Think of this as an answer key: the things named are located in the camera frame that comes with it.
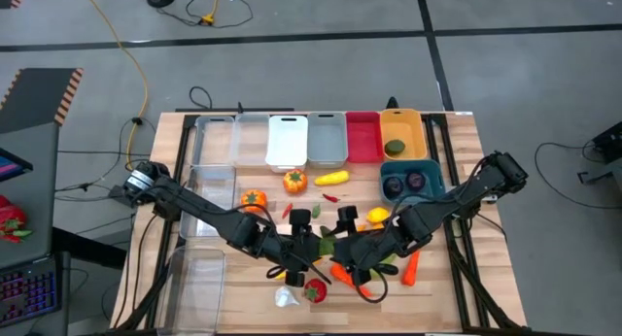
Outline straight orange carrot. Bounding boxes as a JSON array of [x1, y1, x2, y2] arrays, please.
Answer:
[[400, 250, 422, 287]]

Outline grey side desk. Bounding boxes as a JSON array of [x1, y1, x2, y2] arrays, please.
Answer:
[[0, 121, 62, 272]]

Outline black bar behind table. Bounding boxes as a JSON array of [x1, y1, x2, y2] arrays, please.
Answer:
[[174, 102, 295, 115]]

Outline black equipment box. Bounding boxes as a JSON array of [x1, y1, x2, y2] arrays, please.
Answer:
[[576, 120, 622, 186]]

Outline grey plastic bin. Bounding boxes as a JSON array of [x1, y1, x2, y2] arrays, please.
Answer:
[[306, 111, 349, 170]]

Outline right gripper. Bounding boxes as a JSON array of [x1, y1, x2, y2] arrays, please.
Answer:
[[326, 205, 396, 286]]

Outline clear plastic bin with handle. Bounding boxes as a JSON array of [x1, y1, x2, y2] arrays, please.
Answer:
[[191, 115, 237, 168]]

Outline large black striped mat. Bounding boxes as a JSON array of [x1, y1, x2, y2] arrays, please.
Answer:
[[0, 67, 86, 136]]

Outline black table frame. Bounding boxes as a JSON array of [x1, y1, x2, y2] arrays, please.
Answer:
[[110, 113, 201, 336], [422, 113, 529, 333]]

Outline long light green cucumber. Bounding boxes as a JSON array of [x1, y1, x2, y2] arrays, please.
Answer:
[[318, 234, 337, 257]]

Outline red toy bell pepper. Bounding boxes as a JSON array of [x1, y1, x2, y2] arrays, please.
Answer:
[[0, 194, 28, 233]]

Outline yellow plug cable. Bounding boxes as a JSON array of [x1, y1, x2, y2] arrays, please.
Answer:
[[197, 0, 225, 26]]

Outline yellow floor cable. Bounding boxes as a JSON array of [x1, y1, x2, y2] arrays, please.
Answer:
[[77, 0, 150, 172]]

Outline orange plastic bin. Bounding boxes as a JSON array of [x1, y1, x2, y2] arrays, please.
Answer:
[[379, 107, 429, 162]]

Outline yellow lemon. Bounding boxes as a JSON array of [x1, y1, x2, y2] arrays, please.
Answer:
[[365, 207, 391, 224]]

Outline black floor cables bundle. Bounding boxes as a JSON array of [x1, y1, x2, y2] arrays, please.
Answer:
[[52, 116, 159, 230]]

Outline black cable loop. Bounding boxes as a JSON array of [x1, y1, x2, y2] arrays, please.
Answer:
[[188, 85, 214, 112]]

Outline black right table frame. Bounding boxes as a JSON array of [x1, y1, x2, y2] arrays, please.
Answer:
[[422, 113, 529, 333]]

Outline frosted translucent plastic bin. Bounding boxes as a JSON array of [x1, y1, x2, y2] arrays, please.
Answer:
[[231, 113, 271, 166]]

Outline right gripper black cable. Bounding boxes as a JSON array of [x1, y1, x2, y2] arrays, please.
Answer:
[[353, 270, 391, 304]]

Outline red plastic bin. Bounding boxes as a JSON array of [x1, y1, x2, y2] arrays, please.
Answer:
[[345, 111, 384, 164]]

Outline black power brick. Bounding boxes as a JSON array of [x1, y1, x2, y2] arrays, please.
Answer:
[[107, 183, 133, 201]]

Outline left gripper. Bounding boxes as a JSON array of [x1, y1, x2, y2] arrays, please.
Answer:
[[270, 208, 328, 287]]

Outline black left table frame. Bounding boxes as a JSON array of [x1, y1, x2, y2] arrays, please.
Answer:
[[110, 113, 201, 336]]

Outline red and green toy chilies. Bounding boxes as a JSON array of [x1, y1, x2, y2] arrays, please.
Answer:
[[0, 227, 33, 245]]

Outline teal plastic bin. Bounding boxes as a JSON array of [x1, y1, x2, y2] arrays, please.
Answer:
[[378, 158, 447, 206]]

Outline large clear plastic bin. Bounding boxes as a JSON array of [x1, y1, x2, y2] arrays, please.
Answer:
[[155, 245, 227, 336]]

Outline black looped floor cable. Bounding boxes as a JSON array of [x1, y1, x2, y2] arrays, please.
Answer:
[[155, 0, 255, 30]]

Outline white plastic bin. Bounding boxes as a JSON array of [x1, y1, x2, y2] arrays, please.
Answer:
[[264, 115, 310, 174]]

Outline large white garlic bulb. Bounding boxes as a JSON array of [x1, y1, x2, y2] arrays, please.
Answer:
[[275, 286, 300, 309]]

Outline long black floor cable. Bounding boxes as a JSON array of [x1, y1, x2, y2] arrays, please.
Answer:
[[534, 140, 622, 214]]

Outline red tomato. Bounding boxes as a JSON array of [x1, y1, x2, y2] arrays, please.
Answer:
[[303, 278, 328, 304]]

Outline long orange carrot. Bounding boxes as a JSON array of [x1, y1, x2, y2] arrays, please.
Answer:
[[329, 262, 374, 298]]

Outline dark green avocado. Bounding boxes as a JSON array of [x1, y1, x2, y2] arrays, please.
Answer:
[[384, 138, 407, 157]]

